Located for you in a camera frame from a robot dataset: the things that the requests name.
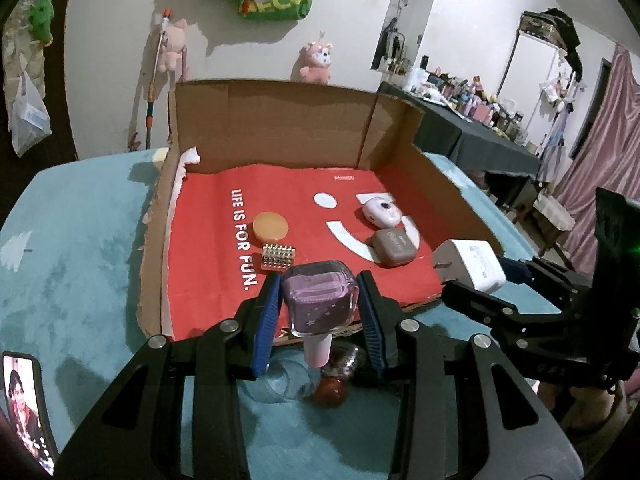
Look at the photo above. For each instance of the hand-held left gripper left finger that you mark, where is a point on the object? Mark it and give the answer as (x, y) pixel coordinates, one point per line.
(267, 320)

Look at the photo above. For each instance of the white charger plug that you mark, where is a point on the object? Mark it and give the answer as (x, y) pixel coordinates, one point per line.
(475, 260)

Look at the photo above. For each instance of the pink plush pig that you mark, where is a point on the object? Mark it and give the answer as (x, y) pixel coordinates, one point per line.
(172, 45)

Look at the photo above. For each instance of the row of cosmetics bottles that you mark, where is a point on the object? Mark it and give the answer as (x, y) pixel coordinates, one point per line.
(475, 105)

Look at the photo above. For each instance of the purple bottle with pink cap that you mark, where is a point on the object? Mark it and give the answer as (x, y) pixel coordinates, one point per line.
(320, 300)

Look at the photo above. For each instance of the dark wooden door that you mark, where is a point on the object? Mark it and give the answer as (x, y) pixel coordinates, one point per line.
(62, 85)

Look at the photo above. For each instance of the person's right hand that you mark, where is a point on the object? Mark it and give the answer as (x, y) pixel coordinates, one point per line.
(595, 410)

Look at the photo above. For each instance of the glitter bottle with brown cap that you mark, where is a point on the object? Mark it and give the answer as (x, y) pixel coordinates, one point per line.
(332, 392)

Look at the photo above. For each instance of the red printed paper liner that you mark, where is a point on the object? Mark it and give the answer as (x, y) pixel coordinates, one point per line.
(300, 185)

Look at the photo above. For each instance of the wall mirror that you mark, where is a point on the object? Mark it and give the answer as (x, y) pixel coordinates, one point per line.
(410, 10)

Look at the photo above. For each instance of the white plastic bag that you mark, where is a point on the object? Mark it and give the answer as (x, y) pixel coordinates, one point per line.
(27, 120)

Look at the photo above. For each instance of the stick with orange tip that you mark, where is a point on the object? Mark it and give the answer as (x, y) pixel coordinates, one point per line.
(152, 85)

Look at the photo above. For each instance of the clear glass cup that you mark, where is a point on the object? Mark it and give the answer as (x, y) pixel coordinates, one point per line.
(280, 385)

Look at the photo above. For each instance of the pink plush toy with horns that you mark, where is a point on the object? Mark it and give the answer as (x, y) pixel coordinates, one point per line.
(317, 62)

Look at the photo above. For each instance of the pink curtain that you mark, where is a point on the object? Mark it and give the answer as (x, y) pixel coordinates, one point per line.
(605, 160)

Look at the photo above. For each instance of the small cushioned stool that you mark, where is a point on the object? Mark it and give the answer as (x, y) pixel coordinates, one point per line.
(552, 212)

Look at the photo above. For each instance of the patterned storage bag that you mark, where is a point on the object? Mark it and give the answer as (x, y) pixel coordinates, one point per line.
(537, 22)

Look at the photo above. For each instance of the smartphone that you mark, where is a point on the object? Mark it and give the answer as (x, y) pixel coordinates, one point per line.
(25, 410)

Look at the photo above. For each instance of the black hanging clothes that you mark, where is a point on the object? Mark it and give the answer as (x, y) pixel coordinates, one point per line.
(570, 40)

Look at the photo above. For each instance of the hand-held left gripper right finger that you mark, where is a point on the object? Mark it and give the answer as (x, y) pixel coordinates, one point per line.
(370, 320)

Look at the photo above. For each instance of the cardboard box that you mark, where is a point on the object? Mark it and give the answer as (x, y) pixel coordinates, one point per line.
(275, 120)

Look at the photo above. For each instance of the green plush toy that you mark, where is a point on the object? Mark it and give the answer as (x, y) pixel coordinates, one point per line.
(41, 15)

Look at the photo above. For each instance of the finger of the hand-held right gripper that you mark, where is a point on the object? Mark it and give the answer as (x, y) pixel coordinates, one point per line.
(517, 267)
(480, 305)

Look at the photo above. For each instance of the table with black cloth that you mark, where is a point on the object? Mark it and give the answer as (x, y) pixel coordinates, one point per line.
(465, 140)

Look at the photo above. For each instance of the silver studded cylinder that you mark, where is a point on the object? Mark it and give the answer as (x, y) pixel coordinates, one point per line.
(278, 257)

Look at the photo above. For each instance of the orange round disc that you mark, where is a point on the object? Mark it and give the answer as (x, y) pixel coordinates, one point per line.
(271, 225)

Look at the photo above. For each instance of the white garment rack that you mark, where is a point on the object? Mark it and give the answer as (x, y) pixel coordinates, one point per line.
(520, 85)

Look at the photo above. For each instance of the beige hanging organizer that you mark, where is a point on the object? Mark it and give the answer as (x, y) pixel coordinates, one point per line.
(15, 55)

